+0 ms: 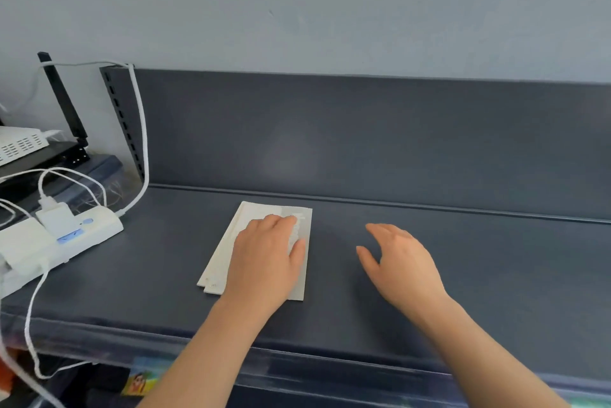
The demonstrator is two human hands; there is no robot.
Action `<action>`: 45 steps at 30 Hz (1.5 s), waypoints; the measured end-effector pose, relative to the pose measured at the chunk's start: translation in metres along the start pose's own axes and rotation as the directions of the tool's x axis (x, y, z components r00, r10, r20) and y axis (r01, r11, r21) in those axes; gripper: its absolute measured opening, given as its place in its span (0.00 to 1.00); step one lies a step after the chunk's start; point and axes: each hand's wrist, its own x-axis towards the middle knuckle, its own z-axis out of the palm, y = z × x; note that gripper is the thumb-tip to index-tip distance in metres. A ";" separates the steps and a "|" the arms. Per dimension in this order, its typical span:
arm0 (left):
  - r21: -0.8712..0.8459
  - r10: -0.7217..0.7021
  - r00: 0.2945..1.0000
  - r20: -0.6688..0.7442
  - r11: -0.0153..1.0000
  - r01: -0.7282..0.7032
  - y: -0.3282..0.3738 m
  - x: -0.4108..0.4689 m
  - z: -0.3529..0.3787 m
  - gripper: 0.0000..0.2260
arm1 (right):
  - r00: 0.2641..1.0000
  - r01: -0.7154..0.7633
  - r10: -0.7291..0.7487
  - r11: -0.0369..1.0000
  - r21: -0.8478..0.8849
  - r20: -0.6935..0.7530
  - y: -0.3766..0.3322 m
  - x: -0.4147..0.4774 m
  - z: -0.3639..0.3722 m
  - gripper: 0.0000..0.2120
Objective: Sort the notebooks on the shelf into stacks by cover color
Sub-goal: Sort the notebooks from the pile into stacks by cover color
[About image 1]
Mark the white power adapter block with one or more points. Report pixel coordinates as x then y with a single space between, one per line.
24 243

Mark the yellow blue snack packet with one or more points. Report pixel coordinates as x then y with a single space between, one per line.
143 381

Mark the orange white packet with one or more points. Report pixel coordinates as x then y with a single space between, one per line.
5 374

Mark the clear plastic price rail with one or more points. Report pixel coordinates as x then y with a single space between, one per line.
343 369

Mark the person's right hand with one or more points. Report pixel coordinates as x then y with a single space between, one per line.
405 269

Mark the person's right forearm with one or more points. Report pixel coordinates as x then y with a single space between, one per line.
487 365

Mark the black router antenna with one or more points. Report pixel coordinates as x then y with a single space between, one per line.
63 97

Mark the person's left forearm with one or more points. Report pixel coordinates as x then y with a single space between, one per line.
205 365

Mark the slotted dark metal upright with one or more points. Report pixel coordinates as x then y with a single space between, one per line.
121 121

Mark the small grey notebook stack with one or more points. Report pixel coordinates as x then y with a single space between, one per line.
222 260

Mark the black router body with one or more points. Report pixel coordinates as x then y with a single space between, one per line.
52 155

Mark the person's left hand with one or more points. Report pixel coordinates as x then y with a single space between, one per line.
262 269

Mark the white power strip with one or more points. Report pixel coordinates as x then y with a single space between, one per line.
102 226

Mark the white charger plug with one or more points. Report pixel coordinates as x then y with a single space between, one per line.
55 219

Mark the dark grey back panel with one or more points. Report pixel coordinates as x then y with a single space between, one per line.
382 136

